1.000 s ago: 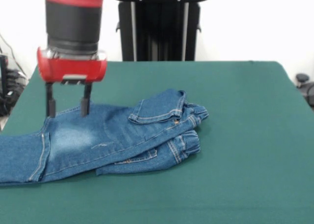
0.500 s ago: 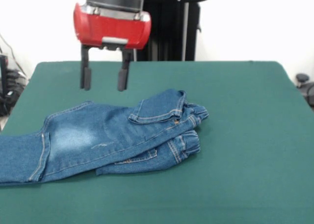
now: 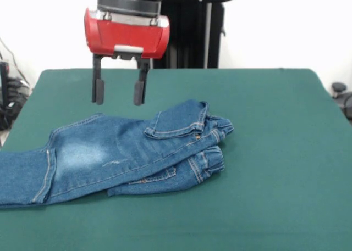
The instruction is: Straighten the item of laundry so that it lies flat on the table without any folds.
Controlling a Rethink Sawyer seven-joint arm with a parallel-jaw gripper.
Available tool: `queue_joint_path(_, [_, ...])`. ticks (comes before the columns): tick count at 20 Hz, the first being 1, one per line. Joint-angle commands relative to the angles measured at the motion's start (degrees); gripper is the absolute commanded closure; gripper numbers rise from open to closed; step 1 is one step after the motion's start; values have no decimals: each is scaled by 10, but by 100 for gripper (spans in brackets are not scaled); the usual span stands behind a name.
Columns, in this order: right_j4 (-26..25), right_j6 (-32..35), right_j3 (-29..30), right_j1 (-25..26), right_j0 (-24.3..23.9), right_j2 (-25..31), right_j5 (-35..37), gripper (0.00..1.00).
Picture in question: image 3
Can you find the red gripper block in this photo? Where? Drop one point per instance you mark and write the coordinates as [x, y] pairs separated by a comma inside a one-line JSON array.
[[126, 36]]

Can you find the blue denim jeans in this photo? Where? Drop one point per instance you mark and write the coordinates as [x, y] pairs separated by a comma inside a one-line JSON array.
[[110, 157]]

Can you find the grey chair base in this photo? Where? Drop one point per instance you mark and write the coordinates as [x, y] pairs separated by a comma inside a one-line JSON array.
[[341, 97], [16, 87]]

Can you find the dark green table cloth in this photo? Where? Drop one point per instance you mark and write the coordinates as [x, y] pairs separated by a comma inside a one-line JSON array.
[[261, 179]]

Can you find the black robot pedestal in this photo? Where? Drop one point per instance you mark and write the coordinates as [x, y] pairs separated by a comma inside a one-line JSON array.
[[192, 36]]

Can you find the black upright frame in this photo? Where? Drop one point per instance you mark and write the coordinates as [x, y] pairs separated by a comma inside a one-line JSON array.
[[4, 83]]

